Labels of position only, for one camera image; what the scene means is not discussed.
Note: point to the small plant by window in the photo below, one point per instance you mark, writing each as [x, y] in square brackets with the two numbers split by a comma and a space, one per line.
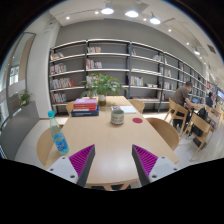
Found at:
[24, 98]

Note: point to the green patterned ceramic cup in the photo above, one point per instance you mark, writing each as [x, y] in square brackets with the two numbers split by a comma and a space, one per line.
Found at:
[117, 117]

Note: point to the seated man brown shirt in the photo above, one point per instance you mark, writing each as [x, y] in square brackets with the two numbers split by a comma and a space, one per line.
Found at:
[181, 97]

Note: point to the long wooden table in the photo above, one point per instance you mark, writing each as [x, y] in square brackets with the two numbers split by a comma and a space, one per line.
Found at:
[113, 163]

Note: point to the wooden chair near left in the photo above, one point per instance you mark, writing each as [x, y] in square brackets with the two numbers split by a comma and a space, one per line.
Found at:
[44, 146]

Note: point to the wooden chair with backpack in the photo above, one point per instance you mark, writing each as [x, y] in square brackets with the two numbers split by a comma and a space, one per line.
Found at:
[201, 139]

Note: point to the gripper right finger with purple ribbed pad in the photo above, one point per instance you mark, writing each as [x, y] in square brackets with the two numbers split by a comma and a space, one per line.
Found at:
[151, 168]

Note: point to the red middle book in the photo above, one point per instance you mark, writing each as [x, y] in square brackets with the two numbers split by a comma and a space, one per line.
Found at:
[84, 107]

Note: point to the wooden chair far right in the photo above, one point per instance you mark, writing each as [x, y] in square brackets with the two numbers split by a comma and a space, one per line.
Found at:
[139, 105]

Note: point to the clear bottle blue cap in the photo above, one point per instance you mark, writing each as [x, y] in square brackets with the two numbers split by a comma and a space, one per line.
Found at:
[57, 134]

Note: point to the red round coaster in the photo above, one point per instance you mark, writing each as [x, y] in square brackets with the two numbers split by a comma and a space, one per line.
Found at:
[137, 120]

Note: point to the black backpack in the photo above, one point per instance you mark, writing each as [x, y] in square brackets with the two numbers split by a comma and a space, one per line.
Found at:
[200, 124]

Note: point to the wooden chair far left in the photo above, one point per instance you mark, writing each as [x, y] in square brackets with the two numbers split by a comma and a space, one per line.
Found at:
[69, 107]

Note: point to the large grey bookshelf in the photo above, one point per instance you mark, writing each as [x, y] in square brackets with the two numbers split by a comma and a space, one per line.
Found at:
[145, 72]

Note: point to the potted green plant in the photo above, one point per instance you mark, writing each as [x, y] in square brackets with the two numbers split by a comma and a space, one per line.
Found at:
[101, 85]

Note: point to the pink top book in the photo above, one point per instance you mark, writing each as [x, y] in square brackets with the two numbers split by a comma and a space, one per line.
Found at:
[85, 101]

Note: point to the wooden chair under man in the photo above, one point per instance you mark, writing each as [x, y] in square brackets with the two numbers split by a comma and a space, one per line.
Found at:
[176, 115]

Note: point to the dark blue bottom book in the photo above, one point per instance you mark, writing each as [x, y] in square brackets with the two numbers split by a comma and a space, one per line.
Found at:
[85, 112]

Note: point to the laptop on far table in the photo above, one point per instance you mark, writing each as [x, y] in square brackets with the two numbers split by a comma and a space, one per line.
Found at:
[195, 100]

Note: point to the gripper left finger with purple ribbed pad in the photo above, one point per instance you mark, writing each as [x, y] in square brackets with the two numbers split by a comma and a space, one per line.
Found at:
[76, 167]

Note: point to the white booklet with QR code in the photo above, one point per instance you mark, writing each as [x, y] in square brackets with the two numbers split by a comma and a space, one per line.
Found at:
[125, 109]

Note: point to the wooden chair near right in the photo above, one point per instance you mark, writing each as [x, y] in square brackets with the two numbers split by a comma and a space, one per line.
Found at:
[166, 131]

